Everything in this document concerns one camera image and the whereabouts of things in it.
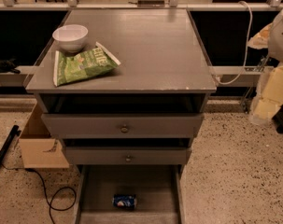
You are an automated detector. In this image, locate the grey metal rail frame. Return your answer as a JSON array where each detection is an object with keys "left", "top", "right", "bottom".
[{"left": 0, "top": 0, "right": 283, "bottom": 89}]

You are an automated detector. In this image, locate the cardboard box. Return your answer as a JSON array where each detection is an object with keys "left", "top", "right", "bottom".
[{"left": 18, "top": 105, "right": 69, "bottom": 168}]

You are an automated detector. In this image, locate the middle grey drawer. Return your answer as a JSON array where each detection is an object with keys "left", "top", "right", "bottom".
[{"left": 64, "top": 147, "right": 191, "bottom": 165}]

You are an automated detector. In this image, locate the top grey drawer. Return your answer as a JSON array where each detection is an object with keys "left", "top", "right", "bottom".
[{"left": 42, "top": 114, "right": 203, "bottom": 139}]

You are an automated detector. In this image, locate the white ceramic bowl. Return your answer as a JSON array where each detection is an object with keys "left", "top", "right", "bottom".
[{"left": 52, "top": 24, "right": 88, "bottom": 53}]

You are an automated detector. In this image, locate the black floor cable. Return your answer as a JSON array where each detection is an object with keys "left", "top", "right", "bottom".
[{"left": 24, "top": 167, "right": 78, "bottom": 224}]

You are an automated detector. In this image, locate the blue pepsi can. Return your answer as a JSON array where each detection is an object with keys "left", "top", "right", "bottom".
[{"left": 112, "top": 194, "right": 137, "bottom": 209}]

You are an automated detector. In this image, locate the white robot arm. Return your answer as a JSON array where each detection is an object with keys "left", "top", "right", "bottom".
[{"left": 248, "top": 8, "right": 283, "bottom": 125}]

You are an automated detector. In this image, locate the green chip bag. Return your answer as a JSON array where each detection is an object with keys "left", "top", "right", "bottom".
[{"left": 53, "top": 42, "right": 120, "bottom": 87}]

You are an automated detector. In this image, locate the bottom grey open drawer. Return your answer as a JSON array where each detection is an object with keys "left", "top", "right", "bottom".
[{"left": 74, "top": 165, "right": 185, "bottom": 224}]

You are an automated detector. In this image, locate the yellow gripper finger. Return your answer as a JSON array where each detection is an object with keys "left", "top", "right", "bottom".
[
  {"left": 248, "top": 64, "right": 283, "bottom": 125},
  {"left": 248, "top": 23, "right": 272, "bottom": 49}
]

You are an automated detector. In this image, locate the black object on rail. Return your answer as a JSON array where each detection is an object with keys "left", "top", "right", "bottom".
[{"left": 0, "top": 59, "right": 21, "bottom": 74}]

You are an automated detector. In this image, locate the grey drawer cabinet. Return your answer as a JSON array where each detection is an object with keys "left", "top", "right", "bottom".
[{"left": 24, "top": 8, "right": 218, "bottom": 224}]

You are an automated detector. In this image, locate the black metal stand leg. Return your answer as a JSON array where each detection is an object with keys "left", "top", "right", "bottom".
[{"left": 0, "top": 125, "right": 21, "bottom": 166}]

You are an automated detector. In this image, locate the white hanging cable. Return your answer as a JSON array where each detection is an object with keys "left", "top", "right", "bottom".
[{"left": 214, "top": 0, "right": 254, "bottom": 86}]

